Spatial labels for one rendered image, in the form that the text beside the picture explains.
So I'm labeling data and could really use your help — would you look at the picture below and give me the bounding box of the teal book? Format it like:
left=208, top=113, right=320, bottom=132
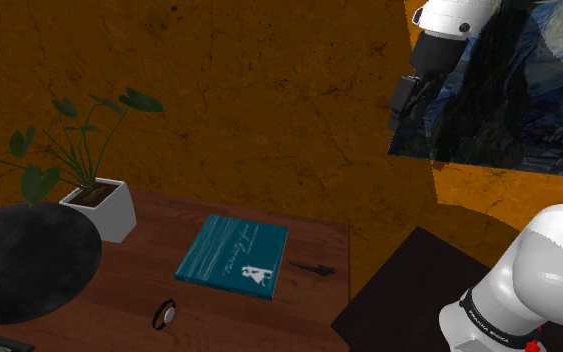
left=173, top=213, right=290, bottom=301

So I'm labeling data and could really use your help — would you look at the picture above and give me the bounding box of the brown wooden table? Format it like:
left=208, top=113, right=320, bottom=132
left=0, top=188, right=351, bottom=352

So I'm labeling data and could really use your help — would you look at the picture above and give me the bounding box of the black wristwatch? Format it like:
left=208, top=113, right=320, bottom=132
left=151, top=298, right=177, bottom=332

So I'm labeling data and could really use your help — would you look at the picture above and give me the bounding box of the large black round object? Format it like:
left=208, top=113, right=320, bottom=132
left=0, top=201, right=104, bottom=326

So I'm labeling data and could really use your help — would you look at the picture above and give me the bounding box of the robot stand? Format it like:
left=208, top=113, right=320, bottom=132
left=330, top=225, right=563, bottom=352

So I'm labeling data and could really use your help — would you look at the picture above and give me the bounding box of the green plant in white pot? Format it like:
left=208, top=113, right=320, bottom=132
left=0, top=86, right=165, bottom=244

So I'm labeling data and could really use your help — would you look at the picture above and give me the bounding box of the black pen-like tool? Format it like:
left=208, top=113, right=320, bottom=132
left=288, top=261, right=337, bottom=278

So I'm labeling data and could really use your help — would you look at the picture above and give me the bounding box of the blue night sky wall painting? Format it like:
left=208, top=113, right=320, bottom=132
left=387, top=0, right=563, bottom=180

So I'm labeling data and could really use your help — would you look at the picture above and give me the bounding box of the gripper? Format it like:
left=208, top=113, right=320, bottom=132
left=388, top=30, right=468, bottom=133

